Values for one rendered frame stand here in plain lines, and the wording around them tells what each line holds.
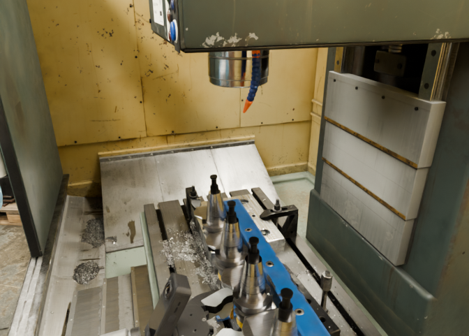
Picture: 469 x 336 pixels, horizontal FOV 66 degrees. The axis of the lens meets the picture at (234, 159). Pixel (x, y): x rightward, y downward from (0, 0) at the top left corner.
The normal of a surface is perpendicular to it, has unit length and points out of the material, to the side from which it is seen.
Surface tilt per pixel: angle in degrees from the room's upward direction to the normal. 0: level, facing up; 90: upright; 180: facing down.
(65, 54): 90
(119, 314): 8
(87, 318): 8
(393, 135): 89
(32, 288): 0
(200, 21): 90
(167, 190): 22
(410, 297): 90
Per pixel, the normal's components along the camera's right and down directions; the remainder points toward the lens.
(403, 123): -0.95, 0.12
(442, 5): 0.31, 0.38
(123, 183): 0.12, -0.68
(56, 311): 0.28, -0.91
